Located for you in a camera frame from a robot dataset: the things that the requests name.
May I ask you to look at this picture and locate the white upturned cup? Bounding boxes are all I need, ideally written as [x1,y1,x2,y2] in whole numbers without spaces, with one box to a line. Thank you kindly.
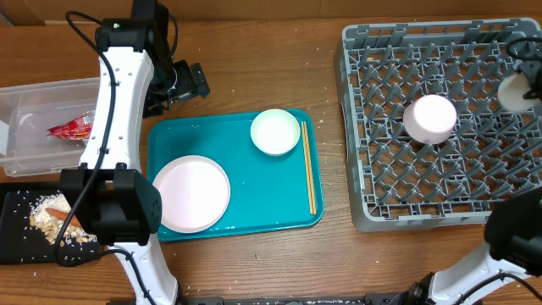
[497,73,541,113]

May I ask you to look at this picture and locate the red snack wrapper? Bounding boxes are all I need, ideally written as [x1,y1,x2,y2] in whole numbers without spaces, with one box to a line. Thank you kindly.
[47,110,95,141]

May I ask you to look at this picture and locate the large white plate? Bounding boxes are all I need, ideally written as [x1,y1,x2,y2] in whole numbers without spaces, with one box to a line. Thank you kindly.
[153,155,231,234]

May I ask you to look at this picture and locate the small white plate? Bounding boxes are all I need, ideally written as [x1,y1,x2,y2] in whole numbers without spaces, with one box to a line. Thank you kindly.
[403,95,457,144]

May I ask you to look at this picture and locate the pale green bowl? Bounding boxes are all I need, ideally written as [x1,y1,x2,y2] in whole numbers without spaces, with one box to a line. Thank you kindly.
[250,109,301,156]

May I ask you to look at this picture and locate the wooden chopstick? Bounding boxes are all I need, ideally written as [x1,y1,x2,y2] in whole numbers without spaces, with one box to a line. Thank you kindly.
[302,121,318,215]
[301,121,315,216]

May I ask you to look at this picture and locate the orange carrot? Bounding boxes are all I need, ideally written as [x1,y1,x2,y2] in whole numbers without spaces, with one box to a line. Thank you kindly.
[46,208,81,228]

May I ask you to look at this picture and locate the rice and peanut scraps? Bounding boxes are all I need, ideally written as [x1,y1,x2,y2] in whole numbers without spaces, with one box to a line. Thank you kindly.
[29,192,97,247]

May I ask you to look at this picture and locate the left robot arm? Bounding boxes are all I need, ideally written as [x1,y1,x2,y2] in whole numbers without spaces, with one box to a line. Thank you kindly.
[59,0,210,304]

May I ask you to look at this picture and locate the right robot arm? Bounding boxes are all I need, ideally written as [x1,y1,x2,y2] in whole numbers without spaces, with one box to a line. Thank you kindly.
[390,56,541,304]

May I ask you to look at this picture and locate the grey dishwasher rack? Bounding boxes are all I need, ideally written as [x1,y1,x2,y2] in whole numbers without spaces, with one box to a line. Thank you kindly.
[335,18,541,232]

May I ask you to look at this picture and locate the black waste tray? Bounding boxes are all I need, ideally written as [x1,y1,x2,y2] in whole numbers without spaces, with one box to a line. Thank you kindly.
[1,182,101,264]

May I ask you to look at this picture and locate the clear plastic bin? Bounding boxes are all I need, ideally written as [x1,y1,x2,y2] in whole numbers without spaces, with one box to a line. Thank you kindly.
[0,75,140,178]

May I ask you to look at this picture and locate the teal plastic tray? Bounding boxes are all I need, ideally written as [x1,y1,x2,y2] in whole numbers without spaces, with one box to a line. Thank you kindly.
[147,109,324,242]

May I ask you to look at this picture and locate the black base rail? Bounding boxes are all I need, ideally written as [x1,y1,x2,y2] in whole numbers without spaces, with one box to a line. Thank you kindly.
[181,291,409,305]

